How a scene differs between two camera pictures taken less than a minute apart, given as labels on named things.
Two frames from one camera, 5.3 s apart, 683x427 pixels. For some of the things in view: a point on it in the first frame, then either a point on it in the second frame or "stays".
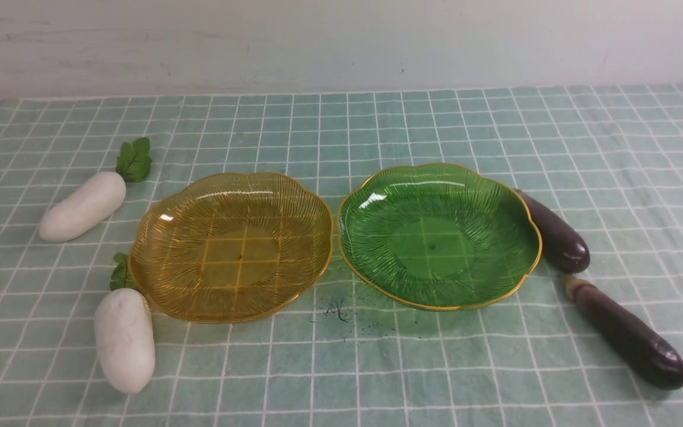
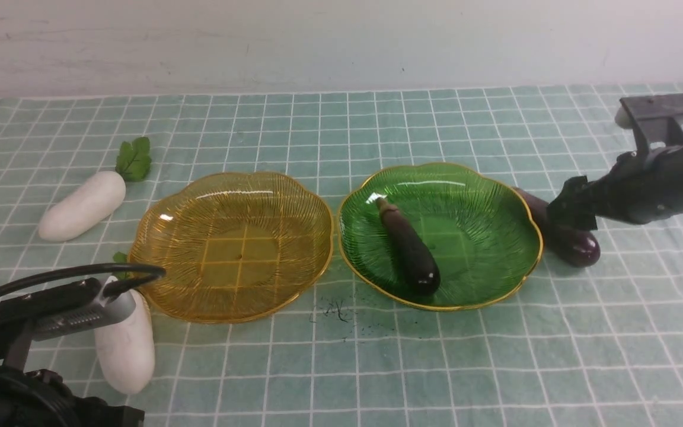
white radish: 124,333 stays
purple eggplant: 652,360 to 417,263
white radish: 102,197 stays
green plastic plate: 451,237 stays
